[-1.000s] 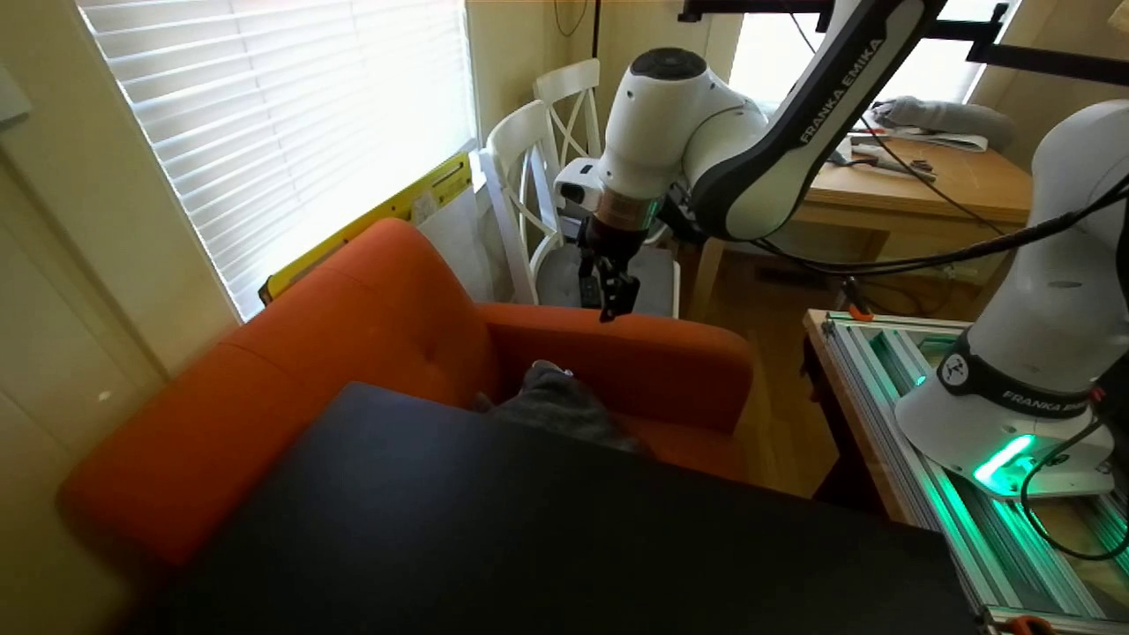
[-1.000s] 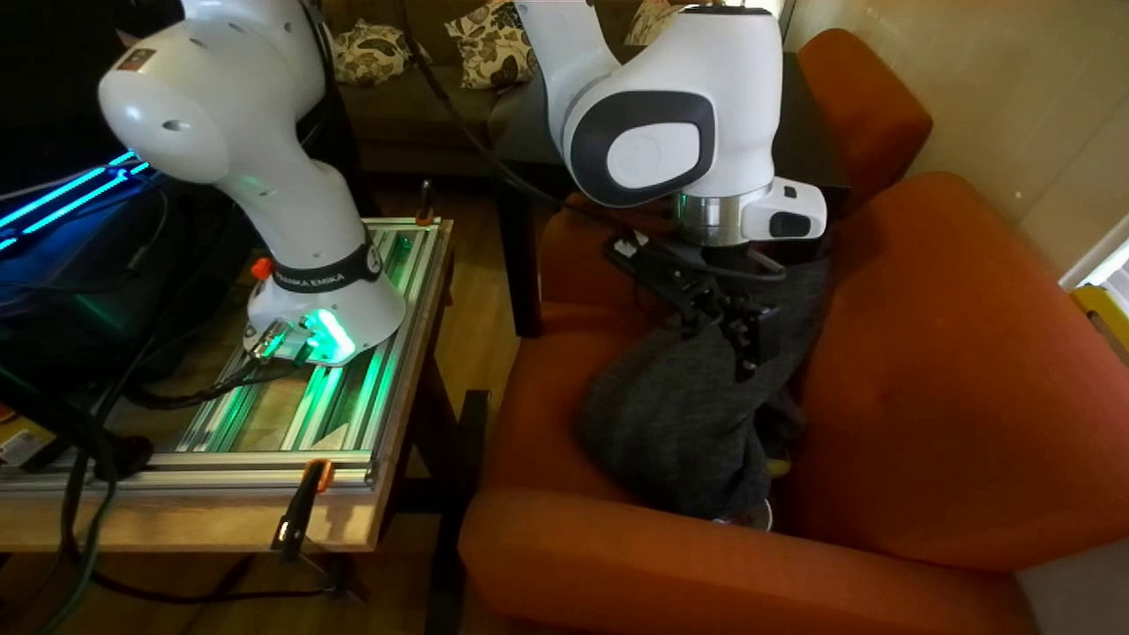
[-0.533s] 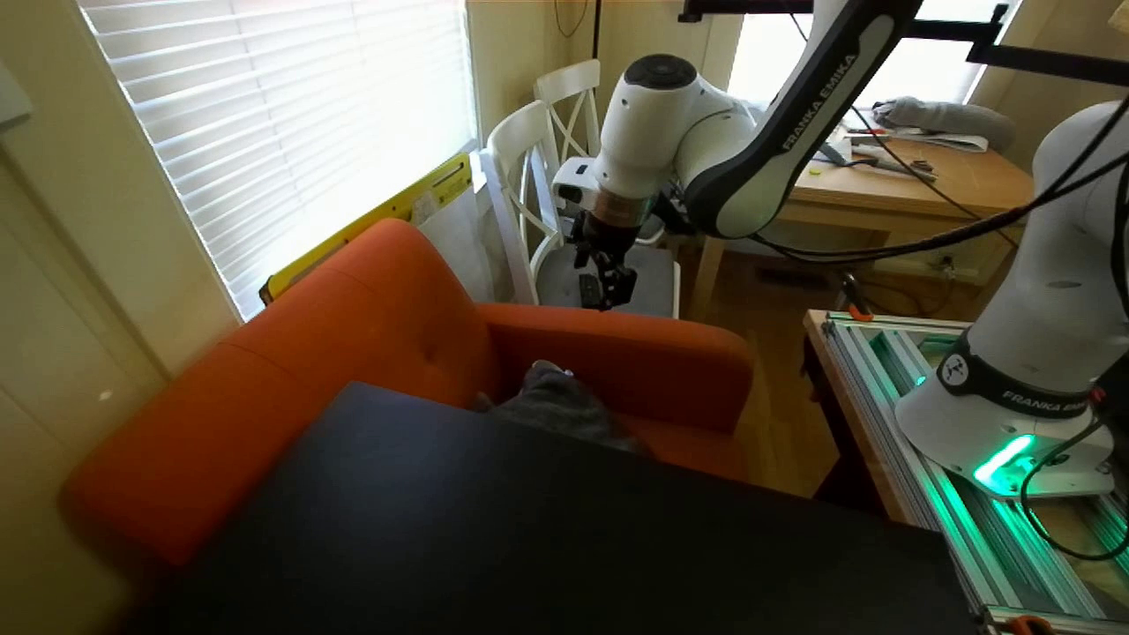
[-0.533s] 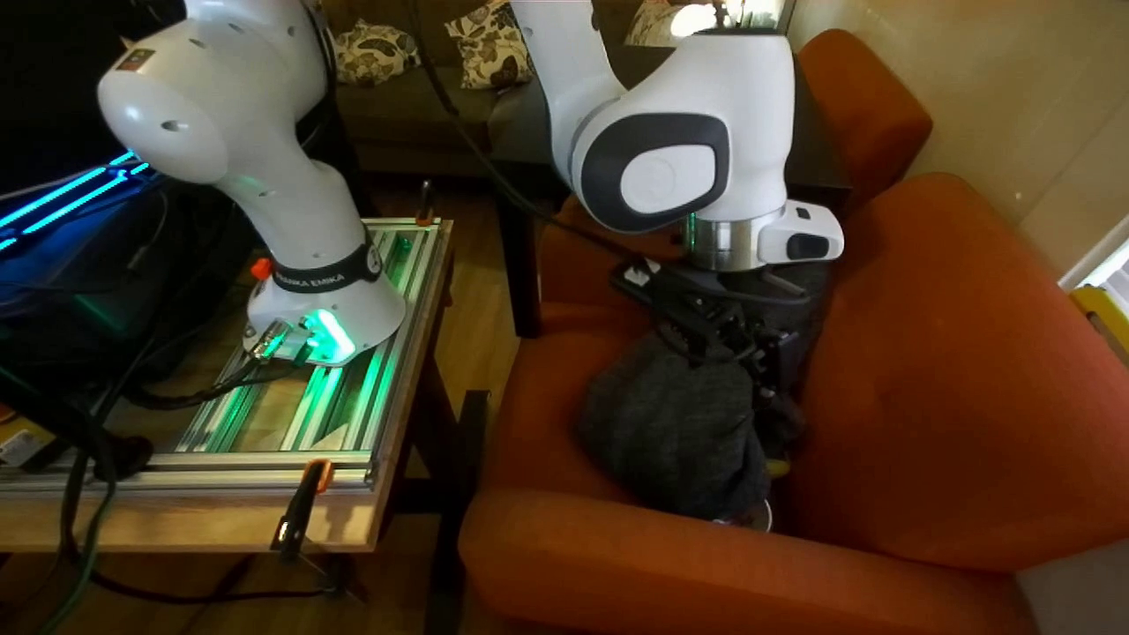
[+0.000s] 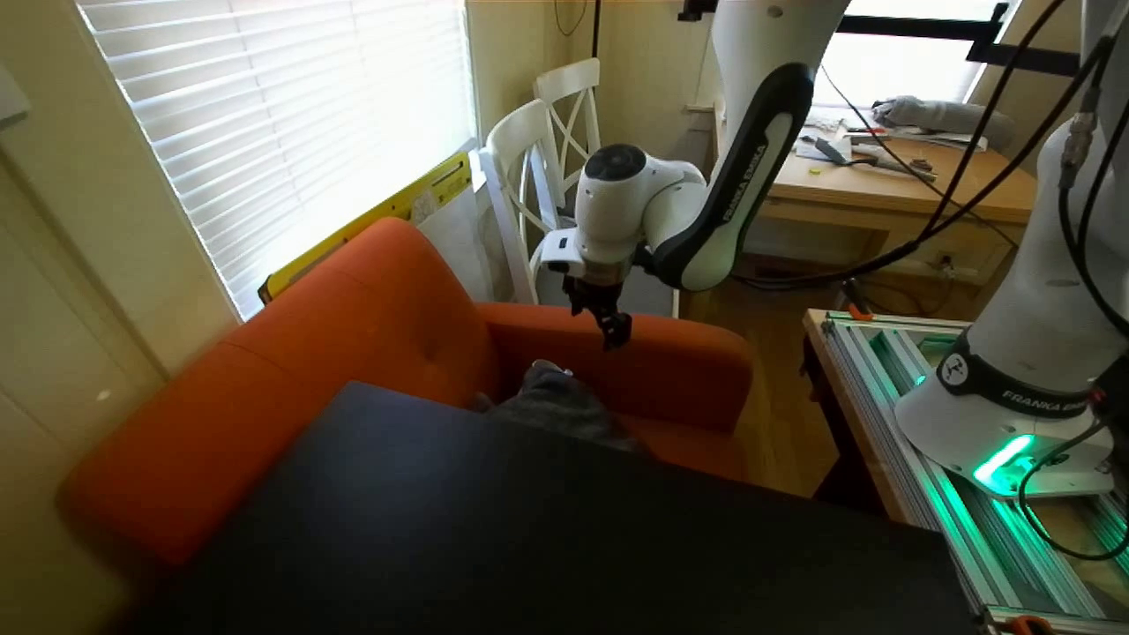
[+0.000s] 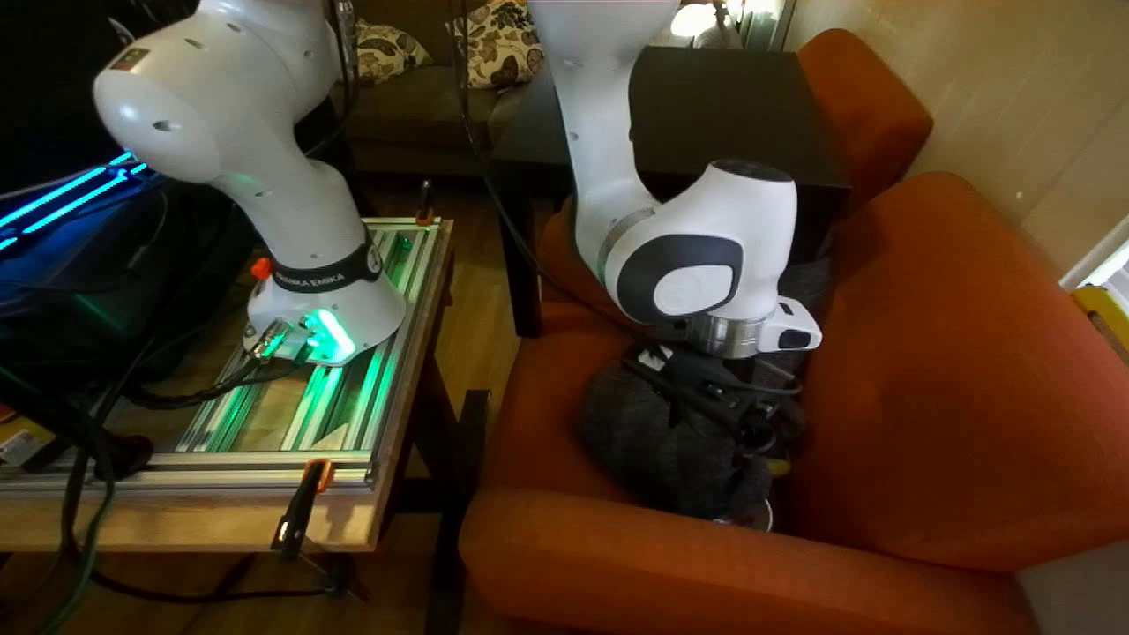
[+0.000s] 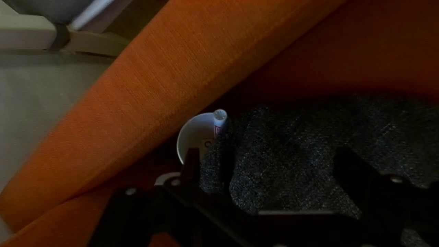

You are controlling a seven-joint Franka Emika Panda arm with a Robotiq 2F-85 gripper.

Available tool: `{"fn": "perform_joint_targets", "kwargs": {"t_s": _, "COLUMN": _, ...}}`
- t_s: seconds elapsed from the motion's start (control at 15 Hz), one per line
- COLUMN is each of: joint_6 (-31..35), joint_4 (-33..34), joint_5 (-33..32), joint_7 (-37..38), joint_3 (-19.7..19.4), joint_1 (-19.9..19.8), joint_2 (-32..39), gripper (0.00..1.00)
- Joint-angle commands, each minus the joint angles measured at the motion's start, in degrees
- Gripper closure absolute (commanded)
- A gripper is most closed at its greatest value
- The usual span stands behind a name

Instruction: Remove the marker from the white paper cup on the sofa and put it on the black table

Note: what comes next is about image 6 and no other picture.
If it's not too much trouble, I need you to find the dark couch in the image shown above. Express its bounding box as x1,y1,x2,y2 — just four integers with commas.
340,0,568,180

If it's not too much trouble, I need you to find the black orange clamp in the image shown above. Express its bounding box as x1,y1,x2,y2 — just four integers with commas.
408,180,440,230
273,458,337,556

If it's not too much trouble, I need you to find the orange fabric sofa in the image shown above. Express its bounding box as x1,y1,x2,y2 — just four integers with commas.
454,27,1129,635

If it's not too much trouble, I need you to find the dark grey cloth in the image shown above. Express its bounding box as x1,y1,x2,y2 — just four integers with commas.
574,349,787,527

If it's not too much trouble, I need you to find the thick black power cable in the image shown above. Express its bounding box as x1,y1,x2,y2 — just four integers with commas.
0,363,160,488

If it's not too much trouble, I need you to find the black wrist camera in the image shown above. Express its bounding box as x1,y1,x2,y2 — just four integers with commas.
632,342,718,400

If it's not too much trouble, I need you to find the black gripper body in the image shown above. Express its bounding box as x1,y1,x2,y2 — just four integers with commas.
689,347,808,462

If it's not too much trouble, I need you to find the patterned throw pillow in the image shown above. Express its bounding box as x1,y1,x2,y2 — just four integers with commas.
348,14,433,85
453,0,546,90

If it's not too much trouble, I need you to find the dark glossy box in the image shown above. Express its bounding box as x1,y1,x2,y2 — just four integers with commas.
0,153,261,391

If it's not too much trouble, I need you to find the aluminium frame robot table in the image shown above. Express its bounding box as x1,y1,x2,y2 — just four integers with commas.
0,212,458,556

